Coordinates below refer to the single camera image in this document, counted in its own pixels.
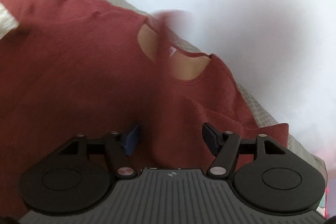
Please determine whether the patterned quilted bedspread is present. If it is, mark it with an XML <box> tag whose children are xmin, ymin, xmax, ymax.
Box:
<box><xmin>15</xmin><ymin>0</ymin><xmax>329</xmax><ymax>214</ymax></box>

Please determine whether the dark red knit sweater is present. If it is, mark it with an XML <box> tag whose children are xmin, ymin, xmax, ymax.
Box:
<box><xmin>1</xmin><ymin>0</ymin><xmax>289</xmax><ymax>218</ymax></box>

